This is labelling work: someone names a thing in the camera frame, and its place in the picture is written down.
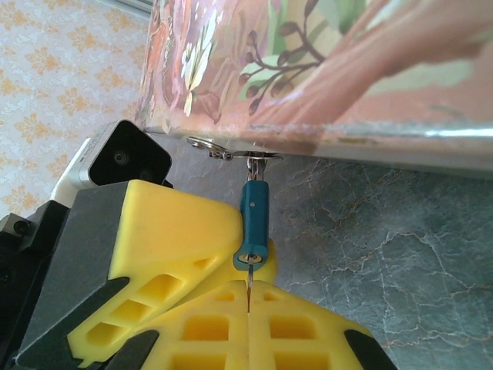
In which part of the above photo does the pink floral tin box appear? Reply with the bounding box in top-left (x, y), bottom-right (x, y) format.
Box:
top-left (136, 0), bottom-right (493, 173)

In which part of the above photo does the silver box latch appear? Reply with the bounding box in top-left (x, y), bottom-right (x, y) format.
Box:
top-left (186, 134), bottom-right (285, 162)

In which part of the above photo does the aluminium frame post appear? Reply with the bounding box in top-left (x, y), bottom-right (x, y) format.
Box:
top-left (94, 0), bottom-right (155, 20)

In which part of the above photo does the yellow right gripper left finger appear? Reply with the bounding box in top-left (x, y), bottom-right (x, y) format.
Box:
top-left (109, 277), bottom-right (250, 370)

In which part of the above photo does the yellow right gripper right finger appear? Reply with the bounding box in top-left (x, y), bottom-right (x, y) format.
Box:
top-left (248, 277), bottom-right (397, 370)

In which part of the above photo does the blue-handled key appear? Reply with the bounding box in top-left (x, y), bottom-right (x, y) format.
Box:
top-left (232, 156), bottom-right (271, 273)

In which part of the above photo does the silver key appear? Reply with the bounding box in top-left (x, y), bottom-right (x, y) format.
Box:
top-left (246, 254), bottom-right (256, 314)

